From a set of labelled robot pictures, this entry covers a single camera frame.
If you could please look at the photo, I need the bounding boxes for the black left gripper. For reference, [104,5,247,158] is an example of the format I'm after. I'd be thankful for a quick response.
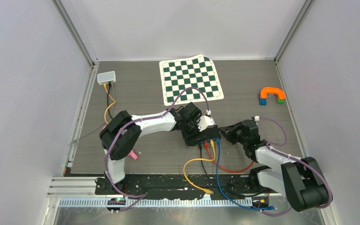
[180,116,205,145]

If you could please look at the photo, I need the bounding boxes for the black network switch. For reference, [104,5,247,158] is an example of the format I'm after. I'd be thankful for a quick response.
[184,125,221,146]

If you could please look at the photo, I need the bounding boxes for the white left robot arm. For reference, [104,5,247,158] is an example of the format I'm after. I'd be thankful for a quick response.
[99,103,214,194]

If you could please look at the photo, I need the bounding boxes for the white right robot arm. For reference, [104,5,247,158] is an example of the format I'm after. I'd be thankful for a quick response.
[219,119,333,212]

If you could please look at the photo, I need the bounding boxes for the green white chessboard mat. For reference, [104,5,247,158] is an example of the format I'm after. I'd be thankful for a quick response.
[159,54,224,106]

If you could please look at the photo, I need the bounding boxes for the blue toy block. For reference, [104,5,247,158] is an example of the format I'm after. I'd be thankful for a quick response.
[259,95,267,105]

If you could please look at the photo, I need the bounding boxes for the orange arch toy block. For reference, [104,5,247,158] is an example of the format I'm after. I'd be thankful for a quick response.
[259,87,286,100]

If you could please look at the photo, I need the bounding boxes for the pink marker pen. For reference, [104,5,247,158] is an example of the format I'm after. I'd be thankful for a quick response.
[128,150,138,160]

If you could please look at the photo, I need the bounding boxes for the small white grey hub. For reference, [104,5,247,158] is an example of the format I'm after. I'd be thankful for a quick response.
[97,71,116,85]

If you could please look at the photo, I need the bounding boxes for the red ethernet cable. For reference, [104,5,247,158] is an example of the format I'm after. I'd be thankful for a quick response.
[204,141,256,173]

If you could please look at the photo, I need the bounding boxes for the black ethernet cable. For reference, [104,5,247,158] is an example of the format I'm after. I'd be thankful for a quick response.
[198,143,252,197]

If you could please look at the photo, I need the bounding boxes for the yellow ethernet cable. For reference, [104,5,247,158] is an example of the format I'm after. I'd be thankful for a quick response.
[183,140,215,195]

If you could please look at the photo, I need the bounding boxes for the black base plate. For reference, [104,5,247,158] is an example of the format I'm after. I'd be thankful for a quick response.
[94,174,275,200]

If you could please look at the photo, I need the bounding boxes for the blue ethernet cable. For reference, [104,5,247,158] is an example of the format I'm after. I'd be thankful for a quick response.
[216,139,275,212]

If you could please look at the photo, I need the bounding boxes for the short black cable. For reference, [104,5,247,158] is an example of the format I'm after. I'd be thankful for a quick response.
[106,82,115,120]

